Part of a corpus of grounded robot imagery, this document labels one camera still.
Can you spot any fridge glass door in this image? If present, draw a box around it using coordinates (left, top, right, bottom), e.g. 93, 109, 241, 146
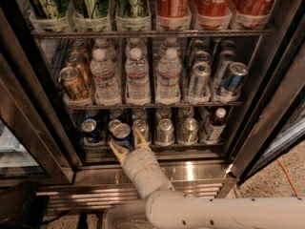
0, 11, 73, 187
229, 17, 305, 184

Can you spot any water bottle front left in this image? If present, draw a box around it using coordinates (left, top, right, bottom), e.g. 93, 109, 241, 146
90, 49, 121, 106

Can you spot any fridge glass door left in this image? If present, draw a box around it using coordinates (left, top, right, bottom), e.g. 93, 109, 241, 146
0, 11, 73, 187

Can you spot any orange cable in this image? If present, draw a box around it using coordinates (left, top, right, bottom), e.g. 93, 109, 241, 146
275, 158, 300, 198

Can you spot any water bottle front middle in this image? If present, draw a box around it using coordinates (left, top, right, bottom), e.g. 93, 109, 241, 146
125, 48, 151, 105

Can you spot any gold can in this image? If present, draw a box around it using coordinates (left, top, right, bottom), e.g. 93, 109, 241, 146
59, 67, 90, 101
66, 53, 92, 88

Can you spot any gold can middle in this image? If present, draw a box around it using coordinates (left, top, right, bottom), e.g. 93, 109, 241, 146
66, 53, 92, 88

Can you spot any brown bottle white cap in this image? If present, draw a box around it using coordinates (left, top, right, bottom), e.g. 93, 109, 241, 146
202, 108, 227, 144

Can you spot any steel fridge base grille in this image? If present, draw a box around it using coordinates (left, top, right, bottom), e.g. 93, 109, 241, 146
38, 161, 236, 213

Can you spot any blue silver energy can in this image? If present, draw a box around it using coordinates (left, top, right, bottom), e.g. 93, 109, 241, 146
220, 62, 249, 97

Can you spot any gold can front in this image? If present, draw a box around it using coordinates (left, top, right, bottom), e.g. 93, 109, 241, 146
59, 67, 90, 101

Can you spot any fridge glass door right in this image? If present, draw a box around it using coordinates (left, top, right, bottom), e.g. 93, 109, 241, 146
229, 17, 305, 184

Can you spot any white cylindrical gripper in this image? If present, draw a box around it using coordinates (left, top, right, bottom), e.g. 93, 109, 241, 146
109, 128, 173, 198

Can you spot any green can top middle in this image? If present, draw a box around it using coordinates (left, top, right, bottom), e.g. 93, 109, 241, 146
70, 0, 112, 20

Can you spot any clear plastic bin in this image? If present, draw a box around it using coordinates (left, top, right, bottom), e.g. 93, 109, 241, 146
102, 200, 153, 229

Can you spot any green can top left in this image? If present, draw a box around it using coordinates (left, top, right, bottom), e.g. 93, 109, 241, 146
21, 0, 72, 20

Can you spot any green can top right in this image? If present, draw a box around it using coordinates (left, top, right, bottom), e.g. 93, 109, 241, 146
117, 0, 148, 18

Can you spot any blue pepsi can front left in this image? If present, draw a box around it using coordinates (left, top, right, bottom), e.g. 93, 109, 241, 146
81, 119, 102, 146

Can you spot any blue pepsi can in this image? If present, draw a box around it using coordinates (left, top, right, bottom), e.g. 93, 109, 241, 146
112, 123, 132, 150
81, 119, 102, 146
85, 109, 99, 118
108, 119, 121, 134

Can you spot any red coca-cola can left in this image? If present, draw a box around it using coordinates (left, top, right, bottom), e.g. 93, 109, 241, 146
157, 0, 188, 18

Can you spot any blue pepsi can rear left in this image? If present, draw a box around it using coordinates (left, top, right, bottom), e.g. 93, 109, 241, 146
85, 109, 99, 118

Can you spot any water bottle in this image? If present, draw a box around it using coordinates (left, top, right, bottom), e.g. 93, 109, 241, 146
125, 48, 151, 105
90, 49, 121, 106
156, 48, 182, 105

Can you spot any silver green can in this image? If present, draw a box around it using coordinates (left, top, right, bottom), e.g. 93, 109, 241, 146
178, 117, 198, 145
132, 119, 151, 142

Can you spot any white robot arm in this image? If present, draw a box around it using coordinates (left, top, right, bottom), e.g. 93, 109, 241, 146
109, 133, 305, 229

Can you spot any water bottle front right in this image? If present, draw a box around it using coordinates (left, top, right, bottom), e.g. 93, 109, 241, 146
156, 48, 182, 105

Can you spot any silver energy can front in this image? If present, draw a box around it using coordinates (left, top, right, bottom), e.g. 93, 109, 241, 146
188, 62, 211, 98

